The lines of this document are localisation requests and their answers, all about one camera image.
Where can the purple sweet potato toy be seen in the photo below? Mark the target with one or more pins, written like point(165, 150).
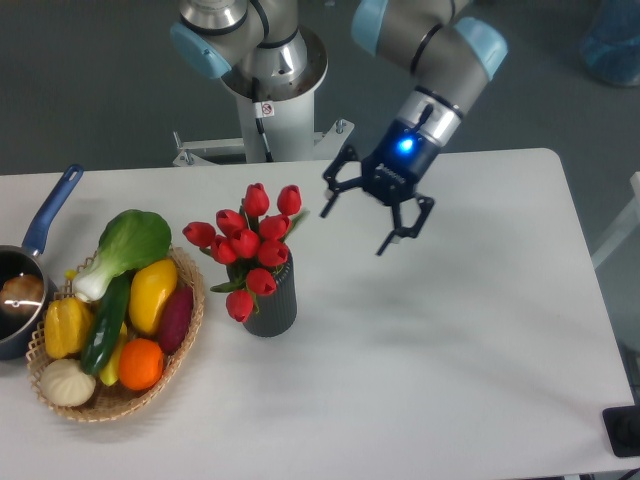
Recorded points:
point(175, 320)

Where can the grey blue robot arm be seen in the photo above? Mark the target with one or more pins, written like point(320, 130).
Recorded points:
point(451, 58)

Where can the orange fruit toy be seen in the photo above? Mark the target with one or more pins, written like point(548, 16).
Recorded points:
point(141, 364)

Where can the yellow banana toy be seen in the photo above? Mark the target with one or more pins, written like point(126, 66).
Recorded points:
point(109, 374)

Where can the yellow bell pepper toy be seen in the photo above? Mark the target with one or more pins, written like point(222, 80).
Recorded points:
point(66, 326)

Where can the dark grey ribbed vase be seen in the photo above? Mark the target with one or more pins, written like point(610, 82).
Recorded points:
point(264, 316)

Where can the brown bread roll toy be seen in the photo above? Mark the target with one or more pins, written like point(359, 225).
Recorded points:
point(22, 295)

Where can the white frame at right edge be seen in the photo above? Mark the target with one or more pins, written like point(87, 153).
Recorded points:
point(624, 224)

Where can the white steamed bun toy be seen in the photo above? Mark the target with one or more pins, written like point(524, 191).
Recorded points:
point(64, 383)

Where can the woven wicker basket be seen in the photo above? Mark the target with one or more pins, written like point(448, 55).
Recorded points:
point(109, 403)

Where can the blue translucent bin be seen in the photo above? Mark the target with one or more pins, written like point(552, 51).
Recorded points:
point(610, 48)

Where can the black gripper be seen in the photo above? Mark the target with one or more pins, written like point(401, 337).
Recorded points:
point(400, 167)

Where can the green cucumber toy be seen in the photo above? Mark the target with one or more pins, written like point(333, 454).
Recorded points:
point(105, 330)

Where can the red tulip bouquet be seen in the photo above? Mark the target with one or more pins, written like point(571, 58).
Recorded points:
point(250, 237)

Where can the yellow mango toy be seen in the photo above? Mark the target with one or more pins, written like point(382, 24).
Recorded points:
point(150, 289)

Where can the blue handled saucepan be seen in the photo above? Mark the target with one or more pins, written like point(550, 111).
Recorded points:
point(16, 331)

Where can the black device at table edge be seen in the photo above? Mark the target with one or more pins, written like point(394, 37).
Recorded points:
point(622, 426)

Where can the green bok choy toy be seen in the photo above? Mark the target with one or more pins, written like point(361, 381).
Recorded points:
point(132, 240)

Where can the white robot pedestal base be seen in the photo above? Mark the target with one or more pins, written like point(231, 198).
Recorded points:
point(274, 90)

